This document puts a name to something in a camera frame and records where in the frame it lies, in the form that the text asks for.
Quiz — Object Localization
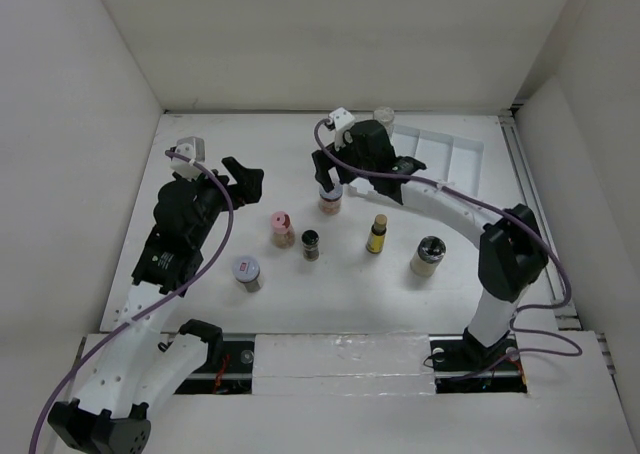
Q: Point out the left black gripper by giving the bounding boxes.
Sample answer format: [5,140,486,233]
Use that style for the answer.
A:
[177,157,262,247]

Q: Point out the tall jar silver lid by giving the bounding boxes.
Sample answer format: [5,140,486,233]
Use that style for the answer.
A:
[373,106,395,136]

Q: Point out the yellow bottle cork cap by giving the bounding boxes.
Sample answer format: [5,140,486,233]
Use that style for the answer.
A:
[366,214,388,254]

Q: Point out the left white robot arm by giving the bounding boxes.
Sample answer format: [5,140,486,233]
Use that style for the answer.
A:
[47,153,264,453]

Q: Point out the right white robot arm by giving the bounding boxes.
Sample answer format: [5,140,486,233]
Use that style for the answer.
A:
[312,118,550,381]

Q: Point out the pink lid spice bottle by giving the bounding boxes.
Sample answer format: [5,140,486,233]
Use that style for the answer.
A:
[271,211,295,249]

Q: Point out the small black pepper grinder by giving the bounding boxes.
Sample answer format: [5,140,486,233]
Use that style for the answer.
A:
[301,229,320,262]

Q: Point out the dark jar white lid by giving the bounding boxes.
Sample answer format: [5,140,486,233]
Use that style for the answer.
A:
[232,255,263,293]

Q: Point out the white divided tray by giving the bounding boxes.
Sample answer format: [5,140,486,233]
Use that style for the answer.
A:
[348,121,485,200]

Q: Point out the jar black lid beige contents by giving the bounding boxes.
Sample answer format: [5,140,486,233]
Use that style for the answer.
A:
[410,236,446,278]

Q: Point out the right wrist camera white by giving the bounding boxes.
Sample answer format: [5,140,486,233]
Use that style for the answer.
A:
[328,107,356,150]

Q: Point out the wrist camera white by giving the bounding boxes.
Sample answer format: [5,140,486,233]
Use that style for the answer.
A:
[170,136,205,180]
[328,107,356,150]

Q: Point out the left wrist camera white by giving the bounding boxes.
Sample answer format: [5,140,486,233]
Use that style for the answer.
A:
[170,136,205,180]

